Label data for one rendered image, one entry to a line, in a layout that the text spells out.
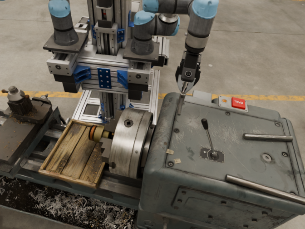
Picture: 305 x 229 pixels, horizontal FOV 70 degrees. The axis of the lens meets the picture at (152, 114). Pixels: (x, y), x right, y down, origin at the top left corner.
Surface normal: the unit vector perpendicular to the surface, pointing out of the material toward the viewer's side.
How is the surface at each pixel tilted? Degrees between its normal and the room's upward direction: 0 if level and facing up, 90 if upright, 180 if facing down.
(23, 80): 0
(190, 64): 30
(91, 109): 0
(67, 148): 0
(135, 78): 90
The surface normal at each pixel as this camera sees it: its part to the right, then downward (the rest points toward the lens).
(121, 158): -0.15, 0.30
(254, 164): 0.09, -0.66
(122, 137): -0.04, -0.18
